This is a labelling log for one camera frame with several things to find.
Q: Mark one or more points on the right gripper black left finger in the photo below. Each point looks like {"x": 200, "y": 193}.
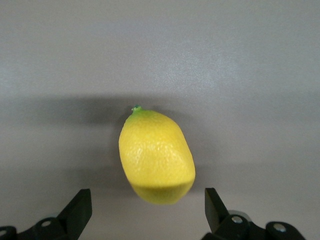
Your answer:
{"x": 75, "y": 217}

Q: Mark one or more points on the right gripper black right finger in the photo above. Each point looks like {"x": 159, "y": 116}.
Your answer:
{"x": 216, "y": 217}

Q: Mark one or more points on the yellow lemon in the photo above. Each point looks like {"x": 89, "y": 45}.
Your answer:
{"x": 155, "y": 155}

